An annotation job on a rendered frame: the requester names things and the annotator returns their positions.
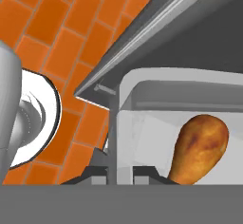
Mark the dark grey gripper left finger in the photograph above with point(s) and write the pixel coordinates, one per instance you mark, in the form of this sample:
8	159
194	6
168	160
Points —
95	171

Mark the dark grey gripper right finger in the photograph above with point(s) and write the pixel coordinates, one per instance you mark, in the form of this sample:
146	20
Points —
144	171

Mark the brown chicken drumstick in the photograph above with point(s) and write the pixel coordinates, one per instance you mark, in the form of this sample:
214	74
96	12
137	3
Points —
199	148

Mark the grey cylinder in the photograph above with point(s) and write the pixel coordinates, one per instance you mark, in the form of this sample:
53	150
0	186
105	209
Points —
8	107

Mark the grey metal cabinet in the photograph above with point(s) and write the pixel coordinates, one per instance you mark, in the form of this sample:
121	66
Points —
177	28

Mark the white translucent meat container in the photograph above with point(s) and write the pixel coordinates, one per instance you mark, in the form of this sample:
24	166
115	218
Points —
148	139

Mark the white round disc black rim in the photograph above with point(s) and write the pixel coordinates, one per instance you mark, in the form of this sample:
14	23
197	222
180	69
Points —
47	114

